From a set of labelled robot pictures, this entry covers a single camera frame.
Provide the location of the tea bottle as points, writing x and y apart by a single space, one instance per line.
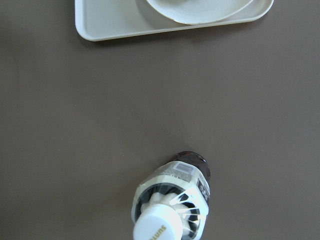
172 203

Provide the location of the cream rectangular tray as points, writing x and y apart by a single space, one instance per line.
100 20

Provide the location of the white round plate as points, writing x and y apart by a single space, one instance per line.
194 12

